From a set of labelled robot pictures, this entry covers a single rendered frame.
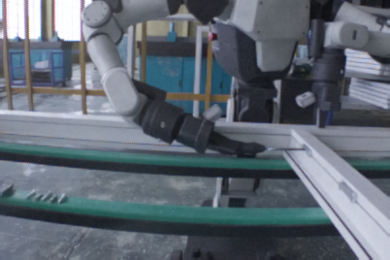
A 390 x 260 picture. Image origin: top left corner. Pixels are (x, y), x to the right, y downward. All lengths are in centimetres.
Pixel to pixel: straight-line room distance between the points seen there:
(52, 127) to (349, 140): 85
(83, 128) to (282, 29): 63
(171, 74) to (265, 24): 357
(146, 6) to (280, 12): 37
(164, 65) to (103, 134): 355
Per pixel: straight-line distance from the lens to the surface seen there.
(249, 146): 60
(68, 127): 80
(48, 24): 1400
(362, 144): 87
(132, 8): 74
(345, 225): 49
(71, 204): 52
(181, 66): 424
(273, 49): 81
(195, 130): 56
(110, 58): 68
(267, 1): 76
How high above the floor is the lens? 114
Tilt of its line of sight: 12 degrees down
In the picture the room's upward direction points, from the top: 3 degrees clockwise
